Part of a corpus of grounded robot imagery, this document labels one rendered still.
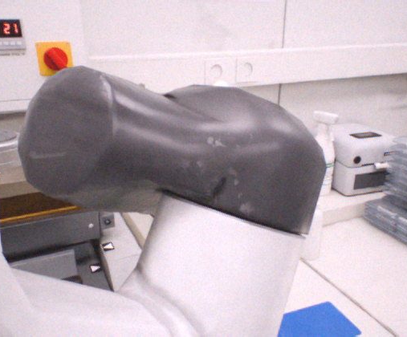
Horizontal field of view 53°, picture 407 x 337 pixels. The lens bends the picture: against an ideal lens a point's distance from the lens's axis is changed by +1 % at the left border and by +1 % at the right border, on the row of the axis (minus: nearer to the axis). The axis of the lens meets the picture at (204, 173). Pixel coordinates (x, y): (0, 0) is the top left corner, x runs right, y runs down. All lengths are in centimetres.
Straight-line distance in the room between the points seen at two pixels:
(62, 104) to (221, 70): 98
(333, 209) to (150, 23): 72
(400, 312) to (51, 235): 69
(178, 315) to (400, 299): 80
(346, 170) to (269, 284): 105
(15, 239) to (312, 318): 57
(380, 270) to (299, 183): 84
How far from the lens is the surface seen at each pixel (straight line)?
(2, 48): 75
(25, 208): 62
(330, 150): 124
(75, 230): 59
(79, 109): 22
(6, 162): 62
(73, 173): 22
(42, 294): 18
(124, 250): 59
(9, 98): 76
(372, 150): 129
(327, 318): 88
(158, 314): 22
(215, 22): 123
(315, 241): 102
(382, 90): 168
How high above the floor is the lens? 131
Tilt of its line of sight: 21 degrees down
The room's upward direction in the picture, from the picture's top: straight up
